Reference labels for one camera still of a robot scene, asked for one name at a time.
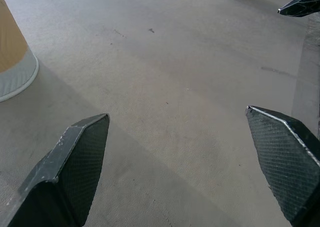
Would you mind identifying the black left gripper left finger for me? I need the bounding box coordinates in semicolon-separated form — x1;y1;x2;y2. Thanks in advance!
0;113;111;227

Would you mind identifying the brown and white paper cup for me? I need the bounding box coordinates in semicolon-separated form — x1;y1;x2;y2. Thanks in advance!
0;0;40;103

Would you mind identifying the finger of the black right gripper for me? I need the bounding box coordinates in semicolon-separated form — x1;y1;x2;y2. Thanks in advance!
277;0;320;18

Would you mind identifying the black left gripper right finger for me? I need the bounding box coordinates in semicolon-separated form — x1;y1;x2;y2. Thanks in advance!
245;105;320;227

